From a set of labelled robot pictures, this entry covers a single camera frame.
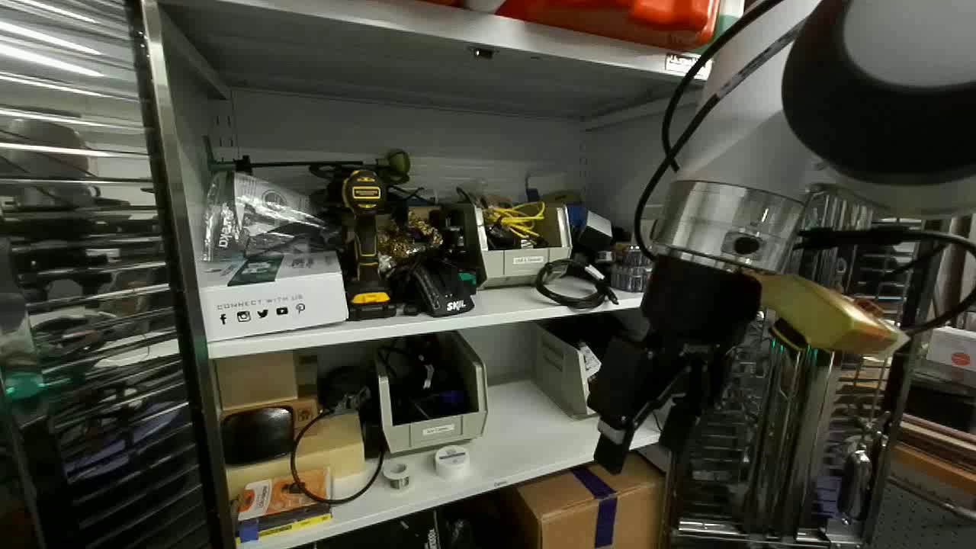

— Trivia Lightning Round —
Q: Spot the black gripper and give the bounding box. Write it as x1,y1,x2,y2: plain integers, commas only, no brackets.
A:
592,254,764,475

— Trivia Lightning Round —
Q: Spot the orange cover book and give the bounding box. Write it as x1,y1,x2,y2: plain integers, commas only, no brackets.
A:
232,467,336,542

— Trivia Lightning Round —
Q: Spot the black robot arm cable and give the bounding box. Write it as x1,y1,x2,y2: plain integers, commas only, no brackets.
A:
631,0,786,259

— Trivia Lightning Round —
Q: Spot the white tape roll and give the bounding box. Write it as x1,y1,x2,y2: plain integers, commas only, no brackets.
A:
432,442,473,483

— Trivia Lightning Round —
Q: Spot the dark wire rack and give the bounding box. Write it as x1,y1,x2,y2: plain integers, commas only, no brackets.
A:
0,0,217,549

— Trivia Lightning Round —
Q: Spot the grey bin with black items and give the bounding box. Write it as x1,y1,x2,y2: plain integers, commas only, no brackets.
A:
371,331,492,458

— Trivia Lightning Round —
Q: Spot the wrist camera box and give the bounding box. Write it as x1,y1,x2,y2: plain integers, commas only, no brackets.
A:
748,268,909,361

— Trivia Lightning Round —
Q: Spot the clear plastic bag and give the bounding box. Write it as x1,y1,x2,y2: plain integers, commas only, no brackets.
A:
198,167,330,268

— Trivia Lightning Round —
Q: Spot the grey storage bin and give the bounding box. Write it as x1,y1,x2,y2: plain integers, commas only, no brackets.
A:
531,323,604,421

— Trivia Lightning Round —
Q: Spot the light wooden box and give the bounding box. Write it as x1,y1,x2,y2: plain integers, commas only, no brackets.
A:
222,410,370,499

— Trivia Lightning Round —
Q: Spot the black pouch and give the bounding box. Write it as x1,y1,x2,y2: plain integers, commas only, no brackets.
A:
220,402,299,467

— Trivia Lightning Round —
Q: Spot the brown cardboard box blue tape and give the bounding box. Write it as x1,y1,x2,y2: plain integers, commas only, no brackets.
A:
502,455,669,549

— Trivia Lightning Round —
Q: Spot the grey bin with yellow cables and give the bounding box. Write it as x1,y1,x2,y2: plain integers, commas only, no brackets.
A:
465,198,574,287

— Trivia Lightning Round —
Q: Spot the orange plastic case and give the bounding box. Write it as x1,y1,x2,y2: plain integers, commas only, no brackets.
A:
423,0,725,53

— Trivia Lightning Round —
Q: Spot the white metal shelf unit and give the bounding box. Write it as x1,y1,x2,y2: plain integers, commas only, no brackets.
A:
126,0,735,549

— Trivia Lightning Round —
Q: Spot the white cardboard product box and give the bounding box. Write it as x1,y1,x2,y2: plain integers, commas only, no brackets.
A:
198,247,349,344

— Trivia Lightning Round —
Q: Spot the black battery charger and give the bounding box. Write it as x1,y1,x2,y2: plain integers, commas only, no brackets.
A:
406,242,480,316

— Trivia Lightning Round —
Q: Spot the yellow black cordless drill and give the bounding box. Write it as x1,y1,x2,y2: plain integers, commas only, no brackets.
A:
319,165,410,321

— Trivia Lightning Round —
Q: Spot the small brown cardboard box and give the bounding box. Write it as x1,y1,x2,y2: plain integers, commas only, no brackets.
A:
213,352,300,414

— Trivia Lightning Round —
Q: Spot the chrome wire rack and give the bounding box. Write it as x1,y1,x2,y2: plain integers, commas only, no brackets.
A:
663,180,976,549

